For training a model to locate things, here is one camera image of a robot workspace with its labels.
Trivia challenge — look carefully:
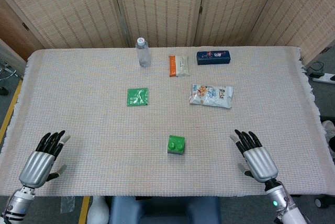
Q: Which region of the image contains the white power strip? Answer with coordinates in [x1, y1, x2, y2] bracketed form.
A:
[312, 73, 335, 85]

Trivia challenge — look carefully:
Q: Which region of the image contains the white shoe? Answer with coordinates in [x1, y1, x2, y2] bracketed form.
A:
[321, 120, 335, 154]

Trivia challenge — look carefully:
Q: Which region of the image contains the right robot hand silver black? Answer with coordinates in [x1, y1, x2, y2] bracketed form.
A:
[229, 129, 279, 183]

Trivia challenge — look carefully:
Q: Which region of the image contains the black power adapter with cable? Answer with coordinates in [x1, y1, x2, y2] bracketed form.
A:
[305, 61, 326, 77]

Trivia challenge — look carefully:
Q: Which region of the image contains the green toy brick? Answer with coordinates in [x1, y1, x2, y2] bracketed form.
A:
[166, 135, 186, 154]

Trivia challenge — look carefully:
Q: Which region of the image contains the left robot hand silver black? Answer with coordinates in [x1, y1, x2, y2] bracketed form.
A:
[18, 130, 71, 189]

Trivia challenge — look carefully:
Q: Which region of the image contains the white crinkled snack bag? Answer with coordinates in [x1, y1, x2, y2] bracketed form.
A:
[189, 83, 234, 109]

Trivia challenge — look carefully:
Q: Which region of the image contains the white robot body shell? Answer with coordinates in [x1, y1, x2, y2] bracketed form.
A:
[87, 195, 110, 224]

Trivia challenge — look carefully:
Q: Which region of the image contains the beige woven tablecloth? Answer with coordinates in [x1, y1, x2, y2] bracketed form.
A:
[0, 47, 328, 198]

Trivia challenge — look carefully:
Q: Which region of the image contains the bamboo folding screen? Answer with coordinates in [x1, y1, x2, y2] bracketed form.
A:
[0, 0, 335, 65]

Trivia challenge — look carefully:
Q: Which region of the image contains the green square sachet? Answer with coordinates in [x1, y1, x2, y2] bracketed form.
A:
[126, 87, 149, 107]

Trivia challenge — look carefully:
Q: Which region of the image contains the chrome chair base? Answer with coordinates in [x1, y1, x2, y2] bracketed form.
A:
[0, 61, 18, 96]

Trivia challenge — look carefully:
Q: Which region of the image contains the clear plastic water bottle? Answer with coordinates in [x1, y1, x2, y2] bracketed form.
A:
[135, 37, 152, 68]

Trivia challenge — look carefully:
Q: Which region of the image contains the dark blue rectangular box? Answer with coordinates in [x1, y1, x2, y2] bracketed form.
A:
[196, 50, 231, 65]

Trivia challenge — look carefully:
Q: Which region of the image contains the blue robot torso base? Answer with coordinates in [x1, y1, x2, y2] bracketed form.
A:
[108, 196, 222, 224]

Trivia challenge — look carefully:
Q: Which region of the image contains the orange and white snack packet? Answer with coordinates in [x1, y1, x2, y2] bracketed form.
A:
[168, 54, 190, 78]

